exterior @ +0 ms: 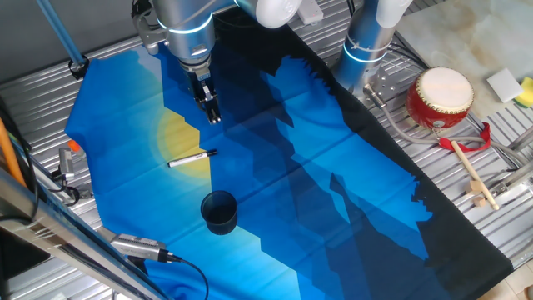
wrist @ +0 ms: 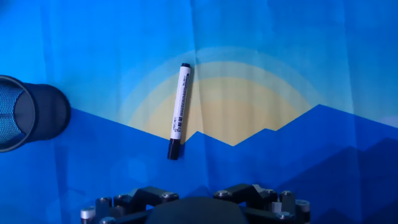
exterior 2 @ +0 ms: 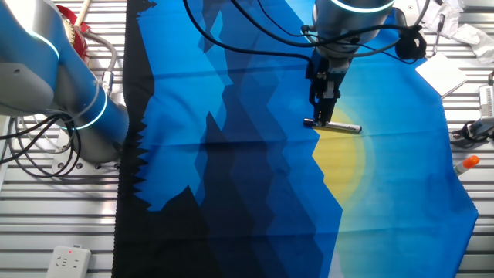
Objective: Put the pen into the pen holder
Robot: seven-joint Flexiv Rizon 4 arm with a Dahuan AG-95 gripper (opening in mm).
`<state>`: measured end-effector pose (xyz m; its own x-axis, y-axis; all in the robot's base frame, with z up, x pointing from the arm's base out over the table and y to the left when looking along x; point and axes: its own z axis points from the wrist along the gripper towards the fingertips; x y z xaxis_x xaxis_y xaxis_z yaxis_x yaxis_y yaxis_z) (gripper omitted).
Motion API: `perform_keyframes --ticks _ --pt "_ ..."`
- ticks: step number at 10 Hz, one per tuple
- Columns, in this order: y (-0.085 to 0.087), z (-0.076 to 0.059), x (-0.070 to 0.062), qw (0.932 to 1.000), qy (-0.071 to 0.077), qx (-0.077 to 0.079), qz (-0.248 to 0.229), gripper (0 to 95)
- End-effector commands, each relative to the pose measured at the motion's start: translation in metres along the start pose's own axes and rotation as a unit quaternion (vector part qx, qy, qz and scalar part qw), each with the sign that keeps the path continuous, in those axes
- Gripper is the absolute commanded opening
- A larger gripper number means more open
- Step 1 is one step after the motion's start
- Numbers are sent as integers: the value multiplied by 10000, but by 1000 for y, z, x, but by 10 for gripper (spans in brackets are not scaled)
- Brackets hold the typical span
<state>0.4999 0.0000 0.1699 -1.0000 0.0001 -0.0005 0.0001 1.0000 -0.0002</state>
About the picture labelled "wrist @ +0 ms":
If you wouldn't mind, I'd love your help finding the black mesh pen holder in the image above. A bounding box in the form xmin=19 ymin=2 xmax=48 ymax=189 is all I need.
xmin=0 ymin=74 xmax=72 ymax=153

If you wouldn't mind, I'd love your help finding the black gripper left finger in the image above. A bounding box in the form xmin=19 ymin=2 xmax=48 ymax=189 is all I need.
xmin=80 ymin=185 xmax=180 ymax=224

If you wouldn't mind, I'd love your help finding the blue mountain print cloth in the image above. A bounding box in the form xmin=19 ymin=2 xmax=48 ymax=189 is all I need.
xmin=0 ymin=0 xmax=398 ymax=224

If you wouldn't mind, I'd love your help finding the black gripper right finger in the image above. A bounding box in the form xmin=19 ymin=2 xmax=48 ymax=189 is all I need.
xmin=213 ymin=183 xmax=311 ymax=224

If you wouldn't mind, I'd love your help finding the white whiteboard marker pen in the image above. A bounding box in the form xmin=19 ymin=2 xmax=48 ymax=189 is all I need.
xmin=167 ymin=63 xmax=192 ymax=161

